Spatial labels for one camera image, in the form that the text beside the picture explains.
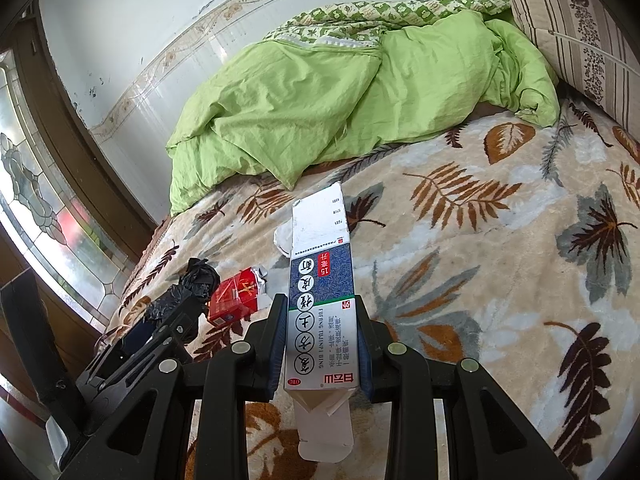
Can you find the stained glass window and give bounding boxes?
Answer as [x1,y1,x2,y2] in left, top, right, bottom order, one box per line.
[1,50,134,333]

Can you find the striped beige bolster pillow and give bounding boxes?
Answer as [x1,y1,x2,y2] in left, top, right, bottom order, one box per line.
[511,0,639,138]

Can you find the leaf pattern fleece blanket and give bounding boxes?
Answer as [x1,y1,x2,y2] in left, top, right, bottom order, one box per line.
[105,98,639,479]

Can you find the blue white toothpaste box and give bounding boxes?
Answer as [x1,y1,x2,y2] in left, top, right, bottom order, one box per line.
[283,182,359,464]

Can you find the red cigarette pack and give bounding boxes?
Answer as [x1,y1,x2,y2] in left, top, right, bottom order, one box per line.
[207,266,271,328]

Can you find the black plastic bag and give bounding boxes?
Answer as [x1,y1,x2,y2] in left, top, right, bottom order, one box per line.
[143,258,220,326]

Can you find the green duvet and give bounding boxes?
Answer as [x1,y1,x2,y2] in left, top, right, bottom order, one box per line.
[166,0,560,214]

